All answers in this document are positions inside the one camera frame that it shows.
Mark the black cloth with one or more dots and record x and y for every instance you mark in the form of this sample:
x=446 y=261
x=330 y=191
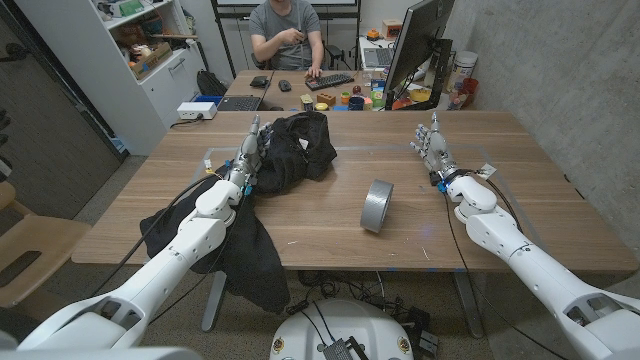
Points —
x=290 y=160

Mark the whiteboard with black frame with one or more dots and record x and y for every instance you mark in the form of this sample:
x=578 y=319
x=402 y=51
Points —
x=235 y=2

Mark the brown cardboard box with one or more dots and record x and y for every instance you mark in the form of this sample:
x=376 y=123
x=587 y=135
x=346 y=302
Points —
x=152 y=62

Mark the white plastic jar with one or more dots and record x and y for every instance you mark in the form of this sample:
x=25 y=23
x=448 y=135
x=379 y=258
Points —
x=462 y=70

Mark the red cup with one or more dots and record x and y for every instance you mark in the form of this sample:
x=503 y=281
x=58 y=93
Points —
x=470 y=86

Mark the black wallet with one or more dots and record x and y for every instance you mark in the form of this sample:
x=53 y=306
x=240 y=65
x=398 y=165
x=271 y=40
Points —
x=259 y=81

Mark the green blue box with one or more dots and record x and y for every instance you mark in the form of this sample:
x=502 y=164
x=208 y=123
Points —
x=377 y=94

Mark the grey metal table leg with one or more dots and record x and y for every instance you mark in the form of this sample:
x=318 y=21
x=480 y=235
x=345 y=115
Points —
x=468 y=305
x=215 y=300

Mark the blue plastic bin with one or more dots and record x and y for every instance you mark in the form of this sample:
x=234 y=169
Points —
x=202 y=98

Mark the silver laptop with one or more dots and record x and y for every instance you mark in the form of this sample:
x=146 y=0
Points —
x=377 y=57

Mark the black computer monitor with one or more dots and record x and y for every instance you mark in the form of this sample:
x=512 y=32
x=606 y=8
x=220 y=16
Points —
x=417 y=40

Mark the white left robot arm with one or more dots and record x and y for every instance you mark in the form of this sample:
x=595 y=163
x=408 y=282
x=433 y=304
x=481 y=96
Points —
x=165 y=265

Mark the dark blue cup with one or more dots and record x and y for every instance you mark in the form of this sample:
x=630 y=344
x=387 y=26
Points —
x=356 y=103

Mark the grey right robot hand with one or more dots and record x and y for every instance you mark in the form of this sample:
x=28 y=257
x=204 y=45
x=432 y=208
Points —
x=437 y=150

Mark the white paper tag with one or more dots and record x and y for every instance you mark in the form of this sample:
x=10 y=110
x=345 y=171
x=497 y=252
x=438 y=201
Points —
x=486 y=171

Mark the yellow lid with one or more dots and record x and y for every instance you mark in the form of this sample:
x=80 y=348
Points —
x=321 y=106

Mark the small orange toy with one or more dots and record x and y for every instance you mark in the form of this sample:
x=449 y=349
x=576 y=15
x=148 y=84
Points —
x=373 y=34

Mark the black computer mouse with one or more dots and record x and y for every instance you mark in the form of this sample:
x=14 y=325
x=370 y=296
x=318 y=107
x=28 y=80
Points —
x=284 y=85

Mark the white shelf cabinet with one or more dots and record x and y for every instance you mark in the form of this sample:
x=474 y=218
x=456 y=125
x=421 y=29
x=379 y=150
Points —
x=160 y=90

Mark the silver duct tape roll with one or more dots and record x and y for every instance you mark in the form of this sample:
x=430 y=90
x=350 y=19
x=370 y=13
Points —
x=372 y=207

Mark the white power strip box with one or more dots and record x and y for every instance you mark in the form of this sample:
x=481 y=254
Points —
x=196 y=110

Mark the dark can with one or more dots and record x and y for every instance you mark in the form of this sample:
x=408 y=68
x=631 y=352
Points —
x=306 y=102

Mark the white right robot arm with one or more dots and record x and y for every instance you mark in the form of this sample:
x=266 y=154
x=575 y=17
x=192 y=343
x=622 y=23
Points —
x=530 y=265

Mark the black backpack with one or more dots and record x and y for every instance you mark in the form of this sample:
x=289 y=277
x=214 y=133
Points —
x=210 y=82

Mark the person in grey t-shirt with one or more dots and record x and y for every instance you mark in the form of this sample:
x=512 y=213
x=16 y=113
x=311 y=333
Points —
x=280 y=20

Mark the orange cardboard box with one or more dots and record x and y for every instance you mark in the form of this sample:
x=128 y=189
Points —
x=391 y=28

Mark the black keyboard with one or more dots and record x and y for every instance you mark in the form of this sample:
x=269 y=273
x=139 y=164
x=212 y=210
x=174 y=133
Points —
x=330 y=81

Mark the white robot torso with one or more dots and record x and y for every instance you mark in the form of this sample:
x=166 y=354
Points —
x=345 y=325

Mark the orange brick block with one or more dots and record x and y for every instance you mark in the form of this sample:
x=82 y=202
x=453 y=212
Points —
x=326 y=99

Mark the wooden chair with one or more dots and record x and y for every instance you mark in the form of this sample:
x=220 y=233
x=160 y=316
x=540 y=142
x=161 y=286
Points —
x=45 y=240

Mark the black laptop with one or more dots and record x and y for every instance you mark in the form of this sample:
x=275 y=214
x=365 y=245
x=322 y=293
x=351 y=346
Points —
x=239 y=103

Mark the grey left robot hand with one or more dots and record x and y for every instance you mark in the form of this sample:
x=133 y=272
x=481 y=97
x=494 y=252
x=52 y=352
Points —
x=246 y=155

